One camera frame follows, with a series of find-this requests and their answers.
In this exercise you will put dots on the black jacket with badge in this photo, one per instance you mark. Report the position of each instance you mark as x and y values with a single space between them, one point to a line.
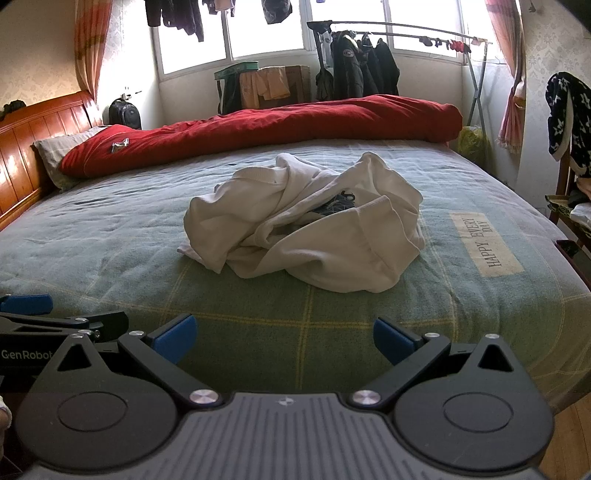
346 64

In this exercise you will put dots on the orange striped curtain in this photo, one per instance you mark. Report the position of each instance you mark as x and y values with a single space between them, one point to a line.
92 46

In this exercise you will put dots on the metal clothes drying rack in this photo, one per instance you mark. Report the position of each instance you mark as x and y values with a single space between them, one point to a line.
478 92

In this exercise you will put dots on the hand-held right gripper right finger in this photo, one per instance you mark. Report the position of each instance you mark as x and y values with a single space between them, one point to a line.
392 339

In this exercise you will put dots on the yellow-green plastic bag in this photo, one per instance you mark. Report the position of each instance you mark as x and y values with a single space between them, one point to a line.
471 141

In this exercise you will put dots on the green checked bed blanket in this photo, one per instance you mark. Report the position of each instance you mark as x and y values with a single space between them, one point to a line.
138 230

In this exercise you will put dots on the grey pillow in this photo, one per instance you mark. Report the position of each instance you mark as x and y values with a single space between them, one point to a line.
51 157

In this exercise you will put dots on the black backpack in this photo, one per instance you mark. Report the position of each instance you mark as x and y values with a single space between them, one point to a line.
124 114

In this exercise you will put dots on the pink striped curtain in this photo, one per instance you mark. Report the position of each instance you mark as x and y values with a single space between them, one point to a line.
510 69

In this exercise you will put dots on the window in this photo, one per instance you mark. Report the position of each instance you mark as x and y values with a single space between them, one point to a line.
258 32

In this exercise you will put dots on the black hanging jacket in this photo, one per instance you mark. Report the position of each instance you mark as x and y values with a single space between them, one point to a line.
381 69

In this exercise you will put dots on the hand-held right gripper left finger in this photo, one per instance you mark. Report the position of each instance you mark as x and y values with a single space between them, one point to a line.
178 338

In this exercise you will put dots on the white printed t-shirt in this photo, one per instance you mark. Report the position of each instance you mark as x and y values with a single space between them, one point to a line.
286 240

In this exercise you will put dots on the wooden bed headboard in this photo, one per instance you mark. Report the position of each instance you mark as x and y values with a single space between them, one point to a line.
27 147

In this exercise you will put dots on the dark cloth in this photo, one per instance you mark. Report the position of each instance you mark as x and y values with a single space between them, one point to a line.
13 107

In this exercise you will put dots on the pile of clothes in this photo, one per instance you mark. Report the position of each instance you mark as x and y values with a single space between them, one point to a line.
579 194

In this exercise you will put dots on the dark grey hanging garment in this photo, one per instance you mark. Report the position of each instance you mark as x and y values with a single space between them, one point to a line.
323 85

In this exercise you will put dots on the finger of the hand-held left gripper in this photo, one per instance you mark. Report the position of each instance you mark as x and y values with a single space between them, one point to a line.
25 304
55 323

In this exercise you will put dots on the red duvet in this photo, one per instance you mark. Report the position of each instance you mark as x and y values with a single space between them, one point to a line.
277 124

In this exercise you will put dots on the navy star-print garment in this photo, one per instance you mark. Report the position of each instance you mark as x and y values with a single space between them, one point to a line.
568 115

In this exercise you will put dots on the orange cloth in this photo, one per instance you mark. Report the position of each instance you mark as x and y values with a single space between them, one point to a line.
265 85

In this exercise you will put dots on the row of small hanging socks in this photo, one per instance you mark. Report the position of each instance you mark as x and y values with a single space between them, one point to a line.
455 46

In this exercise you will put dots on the small silver wrapper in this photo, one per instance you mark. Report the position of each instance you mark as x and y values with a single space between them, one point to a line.
119 146

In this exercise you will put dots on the row of hanging clothes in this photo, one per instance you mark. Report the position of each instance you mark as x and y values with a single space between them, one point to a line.
175 14

